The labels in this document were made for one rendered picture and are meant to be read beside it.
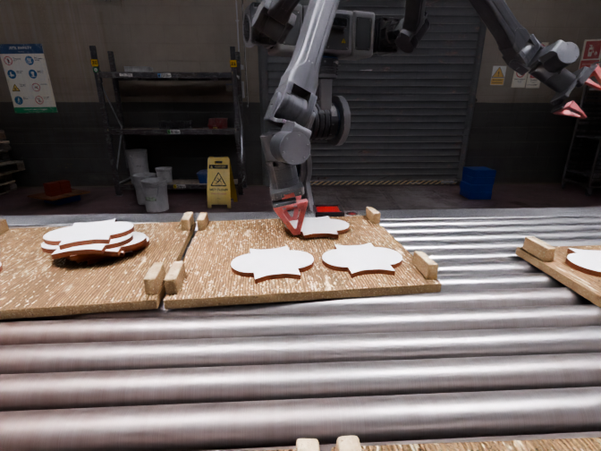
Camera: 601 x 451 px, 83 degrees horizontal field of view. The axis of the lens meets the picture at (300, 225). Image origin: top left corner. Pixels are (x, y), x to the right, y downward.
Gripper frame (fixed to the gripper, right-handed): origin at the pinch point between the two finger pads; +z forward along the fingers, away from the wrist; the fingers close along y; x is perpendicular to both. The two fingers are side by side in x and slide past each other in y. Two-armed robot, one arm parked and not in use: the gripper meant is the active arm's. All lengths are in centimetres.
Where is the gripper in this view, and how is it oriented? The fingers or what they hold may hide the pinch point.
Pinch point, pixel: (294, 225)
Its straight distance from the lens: 73.4
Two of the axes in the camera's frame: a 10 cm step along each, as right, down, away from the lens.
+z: 1.9, 9.1, 3.6
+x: 9.7, -2.2, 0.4
